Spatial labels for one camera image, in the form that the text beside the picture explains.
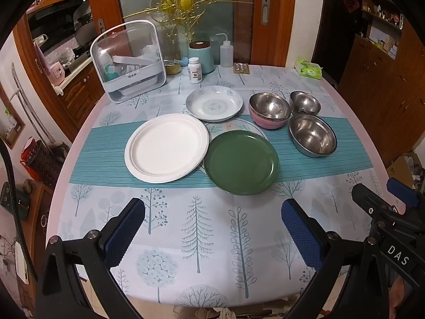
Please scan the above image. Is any pink rice cooker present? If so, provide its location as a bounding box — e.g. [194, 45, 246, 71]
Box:
[45, 60, 65, 86]

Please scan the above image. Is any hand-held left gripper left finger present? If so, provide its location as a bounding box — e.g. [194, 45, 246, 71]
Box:
[35, 198, 147, 319]

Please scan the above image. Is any teal striped table runner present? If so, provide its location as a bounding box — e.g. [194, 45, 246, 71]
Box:
[69, 115, 381, 188]

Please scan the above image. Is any white plate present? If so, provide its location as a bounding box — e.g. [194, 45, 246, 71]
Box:
[125, 114, 210, 184]

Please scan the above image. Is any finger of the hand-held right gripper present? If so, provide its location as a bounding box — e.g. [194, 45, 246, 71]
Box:
[387, 178, 425, 213]
[351, 183, 399, 221]

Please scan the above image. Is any frosted glass door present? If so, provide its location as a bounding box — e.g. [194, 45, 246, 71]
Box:
[114, 0, 256, 67]

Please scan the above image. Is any small steel bowl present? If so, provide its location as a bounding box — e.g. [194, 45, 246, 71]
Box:
[290, 91, 321, 117]

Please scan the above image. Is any red bag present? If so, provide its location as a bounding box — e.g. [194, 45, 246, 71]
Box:
[20, 136, 44, 170]

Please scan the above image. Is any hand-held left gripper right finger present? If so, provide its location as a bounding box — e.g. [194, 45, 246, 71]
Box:
[280, 198, 392, 319]

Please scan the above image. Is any teal canister with brown lid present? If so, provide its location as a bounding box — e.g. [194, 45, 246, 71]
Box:
[188, 41, 215, 74]

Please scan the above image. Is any wooden cabinet with shelves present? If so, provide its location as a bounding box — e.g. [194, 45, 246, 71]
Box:
[339, 0, 425, 167]

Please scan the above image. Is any black range hood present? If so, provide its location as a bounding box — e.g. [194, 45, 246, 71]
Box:
[27, 0, 97, 54]

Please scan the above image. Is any green plate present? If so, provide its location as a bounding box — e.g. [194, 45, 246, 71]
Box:
[203, 130, 280, 196]

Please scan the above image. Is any clear squeeze bottle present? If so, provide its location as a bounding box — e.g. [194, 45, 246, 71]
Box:
[214, 33, 236, 68]

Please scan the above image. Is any cardboard box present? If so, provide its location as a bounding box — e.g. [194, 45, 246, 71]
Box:
[387, 153, 422, 187]

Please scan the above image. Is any pink steel-lined bowl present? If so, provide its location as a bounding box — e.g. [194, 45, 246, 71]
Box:
[248, 92, 292, 130]

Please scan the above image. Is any white pill bottle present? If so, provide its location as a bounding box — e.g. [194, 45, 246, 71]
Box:
[188, 57, 204, 84]

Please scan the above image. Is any small glass jar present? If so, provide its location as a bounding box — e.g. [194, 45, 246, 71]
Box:
[164, 59, 182, 75]

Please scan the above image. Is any green tissue pack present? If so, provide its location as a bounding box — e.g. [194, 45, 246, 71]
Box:
[295, 58, 323, 79]

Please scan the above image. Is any patterned porcelain plate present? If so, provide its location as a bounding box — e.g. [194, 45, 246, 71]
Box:
[185, 86, 244, 122]

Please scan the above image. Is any large steel bowl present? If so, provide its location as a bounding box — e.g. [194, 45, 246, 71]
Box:
[288, 114, 338, 158]

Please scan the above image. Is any tree-print tablecloth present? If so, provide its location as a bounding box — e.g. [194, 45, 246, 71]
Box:
[46, 63, 409, 309]

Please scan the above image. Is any gold door ornament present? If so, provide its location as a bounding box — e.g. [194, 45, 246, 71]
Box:
[124, 0, 254, 44]

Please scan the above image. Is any white storage box with handle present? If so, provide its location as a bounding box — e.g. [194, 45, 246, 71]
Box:
[90, 20, 167, 102]

